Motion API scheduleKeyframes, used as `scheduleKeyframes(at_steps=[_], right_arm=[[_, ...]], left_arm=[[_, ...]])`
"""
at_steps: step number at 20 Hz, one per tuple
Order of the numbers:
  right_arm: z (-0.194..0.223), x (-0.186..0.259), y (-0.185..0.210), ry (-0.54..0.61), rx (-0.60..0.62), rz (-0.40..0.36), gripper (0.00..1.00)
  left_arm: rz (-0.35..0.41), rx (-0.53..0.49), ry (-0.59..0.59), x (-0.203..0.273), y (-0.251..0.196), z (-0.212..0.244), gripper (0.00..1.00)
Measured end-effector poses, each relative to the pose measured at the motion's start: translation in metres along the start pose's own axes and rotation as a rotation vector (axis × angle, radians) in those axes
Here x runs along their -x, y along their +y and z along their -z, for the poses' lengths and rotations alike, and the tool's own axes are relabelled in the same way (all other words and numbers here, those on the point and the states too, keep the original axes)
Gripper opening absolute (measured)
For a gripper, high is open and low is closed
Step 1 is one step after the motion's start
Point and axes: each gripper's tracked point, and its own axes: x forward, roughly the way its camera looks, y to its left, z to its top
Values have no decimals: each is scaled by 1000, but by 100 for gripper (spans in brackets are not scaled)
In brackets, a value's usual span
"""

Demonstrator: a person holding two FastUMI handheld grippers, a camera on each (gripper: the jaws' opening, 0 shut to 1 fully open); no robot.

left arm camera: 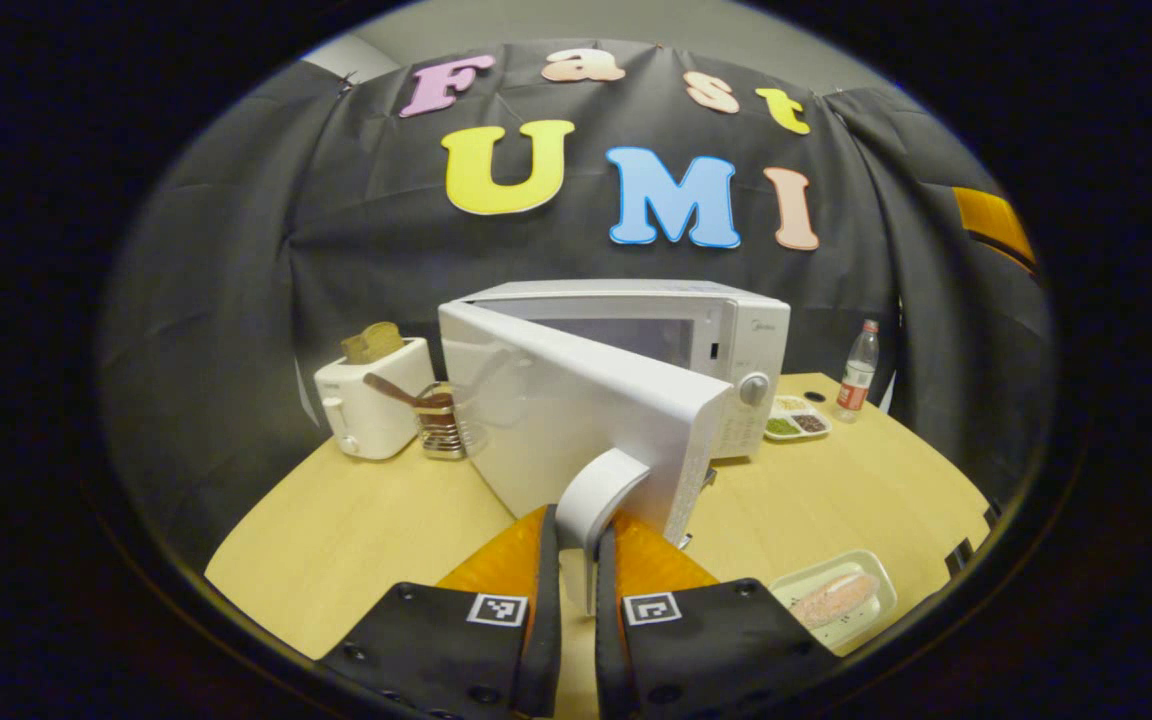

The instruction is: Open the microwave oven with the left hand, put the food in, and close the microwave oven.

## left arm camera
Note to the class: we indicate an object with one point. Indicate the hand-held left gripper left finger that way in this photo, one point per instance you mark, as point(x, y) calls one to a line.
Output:
point(544, 660)

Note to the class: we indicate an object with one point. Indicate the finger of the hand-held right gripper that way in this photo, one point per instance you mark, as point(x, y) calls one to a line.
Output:
point(991, 220)

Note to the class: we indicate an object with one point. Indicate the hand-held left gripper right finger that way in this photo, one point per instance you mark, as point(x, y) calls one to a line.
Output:
point(608, 650)

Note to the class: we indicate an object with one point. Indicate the white microwave oven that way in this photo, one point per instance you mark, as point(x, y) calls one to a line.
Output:
point(576, 410)

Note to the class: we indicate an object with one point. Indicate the white food tray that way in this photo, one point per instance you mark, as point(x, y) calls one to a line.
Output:
point(856, 562)

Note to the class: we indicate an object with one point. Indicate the clear red-label water bottle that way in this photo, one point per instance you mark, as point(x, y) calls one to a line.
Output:
point(856, 375)

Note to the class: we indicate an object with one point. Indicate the metal utensil holder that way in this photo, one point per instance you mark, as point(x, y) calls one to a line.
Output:
point(441, 430)

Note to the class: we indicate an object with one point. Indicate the white divided condiment tray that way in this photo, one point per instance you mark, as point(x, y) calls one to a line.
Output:
point(796, 425)

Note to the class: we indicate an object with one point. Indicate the white toaster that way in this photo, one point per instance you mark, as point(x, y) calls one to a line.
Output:
point(371, 410)

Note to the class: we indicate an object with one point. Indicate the wooden spoon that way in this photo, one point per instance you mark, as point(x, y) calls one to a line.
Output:
point(391, 388)

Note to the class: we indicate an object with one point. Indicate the brown bread slice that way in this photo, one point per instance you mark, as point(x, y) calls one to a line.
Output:
point(373, 343)

